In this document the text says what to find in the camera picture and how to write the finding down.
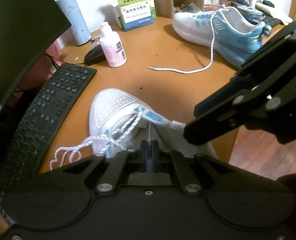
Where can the black computer monitor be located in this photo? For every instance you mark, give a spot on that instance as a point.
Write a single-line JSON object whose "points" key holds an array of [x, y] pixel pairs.
{"points": [[18, 42]]}

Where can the white blue sneaker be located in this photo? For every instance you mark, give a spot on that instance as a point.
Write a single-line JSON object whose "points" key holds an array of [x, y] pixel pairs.
{"points": [[113, 105], [228, 35]]}

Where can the black computer mouse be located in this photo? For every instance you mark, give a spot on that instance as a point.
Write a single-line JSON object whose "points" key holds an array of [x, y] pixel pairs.
{"points": [[94, 55]]}

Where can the light blue thermos bottle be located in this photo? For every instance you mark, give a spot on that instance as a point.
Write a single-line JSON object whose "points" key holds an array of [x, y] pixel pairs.
{"points": [[73, 17]]}

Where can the pill blister packs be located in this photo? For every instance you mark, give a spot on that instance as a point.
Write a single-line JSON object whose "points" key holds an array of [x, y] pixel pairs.
{"points": [[95, 40]]}

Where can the pink box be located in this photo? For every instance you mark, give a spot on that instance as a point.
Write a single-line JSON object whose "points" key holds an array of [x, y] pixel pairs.
{"points": [[53, 50]]}

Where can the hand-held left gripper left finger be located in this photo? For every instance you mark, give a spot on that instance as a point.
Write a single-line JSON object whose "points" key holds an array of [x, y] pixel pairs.
{"points": [[145, 160]]}

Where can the cream rolled cloth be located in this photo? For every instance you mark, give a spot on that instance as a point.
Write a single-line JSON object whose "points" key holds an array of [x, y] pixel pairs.
{"points": [[275, 13]]}

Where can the black keyboard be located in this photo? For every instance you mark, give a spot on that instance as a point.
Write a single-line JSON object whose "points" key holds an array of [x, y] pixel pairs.
{"points": [[50, 97]]}

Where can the white pink plastic bottle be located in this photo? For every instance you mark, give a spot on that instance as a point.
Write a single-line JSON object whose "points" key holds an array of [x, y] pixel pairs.
{"points": [[113, 50]]}

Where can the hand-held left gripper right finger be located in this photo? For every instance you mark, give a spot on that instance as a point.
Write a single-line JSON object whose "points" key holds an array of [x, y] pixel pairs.
{"points": [[155, 160]]}

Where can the round blue tin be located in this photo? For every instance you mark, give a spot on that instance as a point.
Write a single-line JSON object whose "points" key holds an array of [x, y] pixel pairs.
{"points": [[247, 10]]}

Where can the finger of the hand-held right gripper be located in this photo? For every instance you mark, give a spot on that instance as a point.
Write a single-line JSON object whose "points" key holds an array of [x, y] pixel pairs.
{"points": [[208, 127], [213, 101]]}

